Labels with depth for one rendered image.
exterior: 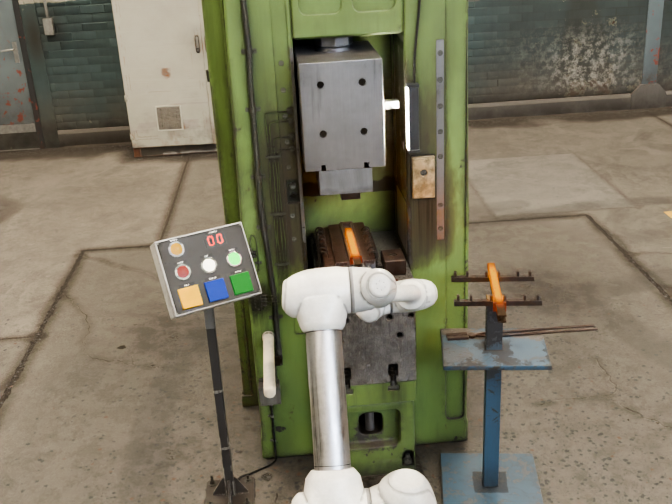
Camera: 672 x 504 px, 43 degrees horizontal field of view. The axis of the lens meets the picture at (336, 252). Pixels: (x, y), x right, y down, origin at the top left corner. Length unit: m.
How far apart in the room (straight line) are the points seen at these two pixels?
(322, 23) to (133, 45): 5.42
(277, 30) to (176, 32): 5.25
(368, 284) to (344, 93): 0.99
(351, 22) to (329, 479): 1.67
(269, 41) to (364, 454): 1.73
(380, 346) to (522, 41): 6.35
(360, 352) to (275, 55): 1.20
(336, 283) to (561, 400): 2.18
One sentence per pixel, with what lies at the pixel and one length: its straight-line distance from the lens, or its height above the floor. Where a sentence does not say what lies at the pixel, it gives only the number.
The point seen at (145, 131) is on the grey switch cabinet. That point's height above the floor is 0.27.
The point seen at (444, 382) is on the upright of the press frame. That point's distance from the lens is 3.78.
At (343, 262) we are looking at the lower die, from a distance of 3.30.
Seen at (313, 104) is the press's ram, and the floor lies 1.62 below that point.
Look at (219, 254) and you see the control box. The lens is 3.14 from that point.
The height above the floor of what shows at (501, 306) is 0.94.
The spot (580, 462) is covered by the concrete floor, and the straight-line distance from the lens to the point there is 3.92.
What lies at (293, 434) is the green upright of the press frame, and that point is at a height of 0.12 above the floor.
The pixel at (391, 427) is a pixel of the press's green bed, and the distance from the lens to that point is 3.68.
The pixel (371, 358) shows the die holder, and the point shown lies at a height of 0.59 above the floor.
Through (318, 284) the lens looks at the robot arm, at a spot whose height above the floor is 1.32.
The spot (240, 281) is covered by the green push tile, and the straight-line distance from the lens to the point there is 3.14.
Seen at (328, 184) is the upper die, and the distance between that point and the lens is 3.18.
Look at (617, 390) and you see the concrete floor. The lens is 4.44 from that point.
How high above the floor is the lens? 2.30
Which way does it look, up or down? 23 degrees down
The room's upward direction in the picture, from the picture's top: 3 degrees counter-clockwise
